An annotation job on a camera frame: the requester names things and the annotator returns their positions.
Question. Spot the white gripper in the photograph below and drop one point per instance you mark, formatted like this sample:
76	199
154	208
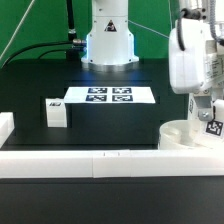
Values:
199	67

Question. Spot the white round stool seat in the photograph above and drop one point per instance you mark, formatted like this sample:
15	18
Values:
174	135

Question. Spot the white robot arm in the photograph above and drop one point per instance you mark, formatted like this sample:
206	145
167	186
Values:
110	44

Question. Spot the white sheet with tags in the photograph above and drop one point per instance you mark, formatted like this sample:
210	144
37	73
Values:
109	95

